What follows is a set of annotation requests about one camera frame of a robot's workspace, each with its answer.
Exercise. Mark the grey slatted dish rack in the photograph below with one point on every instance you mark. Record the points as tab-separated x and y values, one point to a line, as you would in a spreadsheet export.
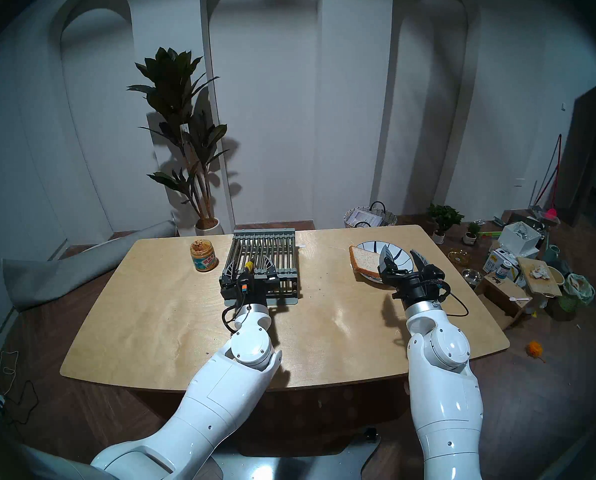
268	249

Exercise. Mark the brown wooden box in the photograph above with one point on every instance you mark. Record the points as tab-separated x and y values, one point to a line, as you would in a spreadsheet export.
500	291

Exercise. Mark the clear glass bowl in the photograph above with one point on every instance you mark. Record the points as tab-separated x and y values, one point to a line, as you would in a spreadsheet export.
459	258

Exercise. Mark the white printed carton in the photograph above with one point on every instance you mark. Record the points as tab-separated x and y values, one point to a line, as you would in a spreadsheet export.
495	261

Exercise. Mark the white square box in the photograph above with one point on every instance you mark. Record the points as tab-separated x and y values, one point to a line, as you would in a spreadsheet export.
518	238

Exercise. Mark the wooden cutting board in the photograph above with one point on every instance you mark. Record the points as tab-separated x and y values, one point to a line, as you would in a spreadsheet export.
538	276

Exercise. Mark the tall potted leafy plant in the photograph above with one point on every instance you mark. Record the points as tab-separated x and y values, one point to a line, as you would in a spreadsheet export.
173	84

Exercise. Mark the white bread slice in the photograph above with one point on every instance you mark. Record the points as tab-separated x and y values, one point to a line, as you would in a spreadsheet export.
363	261

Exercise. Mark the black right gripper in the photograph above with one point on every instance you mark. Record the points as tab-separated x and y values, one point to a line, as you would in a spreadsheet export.
418	286

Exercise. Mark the blue striped white bowl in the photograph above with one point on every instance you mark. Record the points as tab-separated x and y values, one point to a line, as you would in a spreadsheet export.
370	246

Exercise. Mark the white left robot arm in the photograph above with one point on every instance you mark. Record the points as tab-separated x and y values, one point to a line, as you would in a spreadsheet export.
203	414

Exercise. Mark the small bushy potted plant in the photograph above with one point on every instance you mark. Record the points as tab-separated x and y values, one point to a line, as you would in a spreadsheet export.
444	215

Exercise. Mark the orange fuzzy ball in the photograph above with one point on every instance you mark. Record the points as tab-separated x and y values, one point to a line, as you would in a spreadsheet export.
534	349

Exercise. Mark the open peanut butter jar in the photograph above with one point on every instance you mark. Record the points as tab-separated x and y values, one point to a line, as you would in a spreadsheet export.
203	256

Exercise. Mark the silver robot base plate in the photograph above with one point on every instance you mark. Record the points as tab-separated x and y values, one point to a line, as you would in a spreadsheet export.
298	464

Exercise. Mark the dark wooden door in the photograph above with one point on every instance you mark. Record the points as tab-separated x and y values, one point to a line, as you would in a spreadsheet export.
580	149

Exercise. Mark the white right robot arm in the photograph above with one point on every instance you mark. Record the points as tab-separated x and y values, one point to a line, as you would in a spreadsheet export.
443	399

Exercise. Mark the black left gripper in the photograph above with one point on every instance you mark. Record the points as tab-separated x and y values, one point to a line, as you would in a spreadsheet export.
250	296

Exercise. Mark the tiny potted plant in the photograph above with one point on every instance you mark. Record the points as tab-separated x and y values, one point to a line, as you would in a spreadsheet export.
472	233

